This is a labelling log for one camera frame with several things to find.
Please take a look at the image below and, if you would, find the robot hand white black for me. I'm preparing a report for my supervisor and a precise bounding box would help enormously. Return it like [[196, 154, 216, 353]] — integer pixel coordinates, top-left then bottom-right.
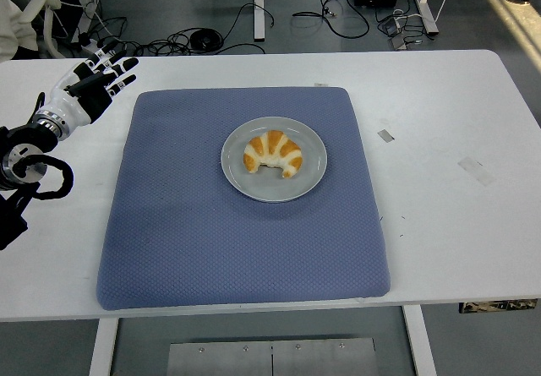
[[41, 41, 139, 135]]

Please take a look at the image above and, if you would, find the croissant bread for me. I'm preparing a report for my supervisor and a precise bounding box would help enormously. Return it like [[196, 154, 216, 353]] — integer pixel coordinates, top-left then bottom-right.
[[243, 129, 304, 179]]

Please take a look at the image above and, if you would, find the white power strip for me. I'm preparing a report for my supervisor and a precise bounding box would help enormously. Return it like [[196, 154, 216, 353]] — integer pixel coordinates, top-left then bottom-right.
[[77, 32, 105, 56]]

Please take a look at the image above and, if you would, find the white cloth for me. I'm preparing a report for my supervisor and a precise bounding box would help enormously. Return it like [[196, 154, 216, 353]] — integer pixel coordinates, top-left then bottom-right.
[[0, 0, 40, 56]]

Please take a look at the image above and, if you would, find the blue quilted mat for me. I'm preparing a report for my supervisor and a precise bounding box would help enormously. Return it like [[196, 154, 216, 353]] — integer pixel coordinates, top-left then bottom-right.
[[96, 86, 391, 312]]

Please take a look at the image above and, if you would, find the grey round plate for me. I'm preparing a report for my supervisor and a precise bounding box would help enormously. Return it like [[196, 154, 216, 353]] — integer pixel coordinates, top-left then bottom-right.
[[220, 116, 329, 204]]

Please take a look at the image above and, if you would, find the white table leg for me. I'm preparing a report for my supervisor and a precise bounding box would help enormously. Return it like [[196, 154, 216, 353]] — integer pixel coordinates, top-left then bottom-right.
[[88, 317, 120, 376], [401, 303, 439, 376]]

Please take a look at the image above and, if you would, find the grey foot pedal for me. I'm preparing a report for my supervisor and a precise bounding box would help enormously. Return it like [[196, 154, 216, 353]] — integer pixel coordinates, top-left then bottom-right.
[[380, 16, 407, 37]]

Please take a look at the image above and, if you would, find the white desk leg with foot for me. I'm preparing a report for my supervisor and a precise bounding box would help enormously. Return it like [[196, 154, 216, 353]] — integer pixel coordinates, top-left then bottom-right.
[[416, 0, 440, 35]]

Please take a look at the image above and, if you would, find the large clear tape piece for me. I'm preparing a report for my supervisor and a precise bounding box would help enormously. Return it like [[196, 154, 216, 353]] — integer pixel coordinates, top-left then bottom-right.
[[456, 155, 496, 187]]

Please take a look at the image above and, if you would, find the white chair frame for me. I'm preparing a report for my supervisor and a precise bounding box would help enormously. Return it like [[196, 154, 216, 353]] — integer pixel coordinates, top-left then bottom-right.
[[19, 0, 65, 59]]

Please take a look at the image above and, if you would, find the coiled black cable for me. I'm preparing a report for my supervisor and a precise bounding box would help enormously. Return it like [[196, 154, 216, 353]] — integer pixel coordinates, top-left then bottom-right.
[[167, 27, 225, 52]]

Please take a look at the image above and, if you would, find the long black cable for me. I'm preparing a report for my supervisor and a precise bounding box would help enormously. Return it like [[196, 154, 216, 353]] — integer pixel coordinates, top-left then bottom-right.
[[291, 0, 371, 39]]

